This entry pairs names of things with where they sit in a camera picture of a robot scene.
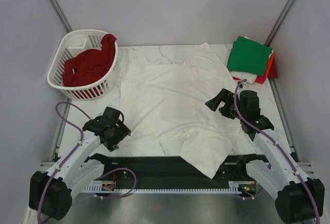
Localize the white plastic laundry basket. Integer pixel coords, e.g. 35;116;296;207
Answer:
47;29;119;100

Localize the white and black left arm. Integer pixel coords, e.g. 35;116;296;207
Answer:
29;107;131;223

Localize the white Coca-Cola t-shirt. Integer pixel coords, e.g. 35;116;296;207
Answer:
120;43;240;178

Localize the green folded t-shirt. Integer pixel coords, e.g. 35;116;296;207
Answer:
227;36;273;76

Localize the orange folded t-shirt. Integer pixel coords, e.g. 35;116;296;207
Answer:
263;51;275;78

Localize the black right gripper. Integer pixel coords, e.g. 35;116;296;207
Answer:
205;88;246;120

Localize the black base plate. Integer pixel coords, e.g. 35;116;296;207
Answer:
90;156;259;199

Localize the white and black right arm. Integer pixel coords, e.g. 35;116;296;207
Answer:
205;89;325;223

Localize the dark red folded t-shirt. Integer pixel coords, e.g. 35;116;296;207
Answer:
268;53;278;79

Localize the red t-shirt in basket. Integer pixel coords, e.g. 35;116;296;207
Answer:
62;33;117;87

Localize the white slotted cable duct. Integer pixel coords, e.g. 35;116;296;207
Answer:
81;181;254;194

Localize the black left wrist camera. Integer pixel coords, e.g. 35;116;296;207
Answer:
103;107;124;124

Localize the pink folded t-shirt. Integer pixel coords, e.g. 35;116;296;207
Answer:
255;75;267;84

